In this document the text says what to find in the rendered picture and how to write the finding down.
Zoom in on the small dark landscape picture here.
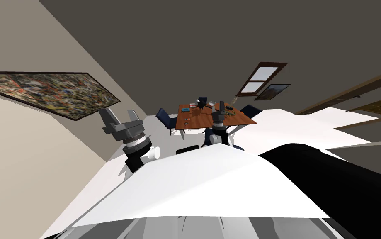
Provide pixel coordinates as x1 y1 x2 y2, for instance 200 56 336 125
253 83 292 102

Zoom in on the brown wooden table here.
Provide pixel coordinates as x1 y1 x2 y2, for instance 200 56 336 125
175 98 257 140

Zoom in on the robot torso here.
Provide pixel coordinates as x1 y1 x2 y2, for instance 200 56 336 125
41 143 353 239

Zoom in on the brown framed window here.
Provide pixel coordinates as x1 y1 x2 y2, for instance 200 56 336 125
235 61 289 98

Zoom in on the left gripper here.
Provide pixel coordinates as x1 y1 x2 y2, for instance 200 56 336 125
98 107 145 143

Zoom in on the large multicoloured abstract painting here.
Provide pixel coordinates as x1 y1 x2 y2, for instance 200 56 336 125
0 71 121 122

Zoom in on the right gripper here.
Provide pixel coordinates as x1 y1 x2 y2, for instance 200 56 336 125
211 101 227 125

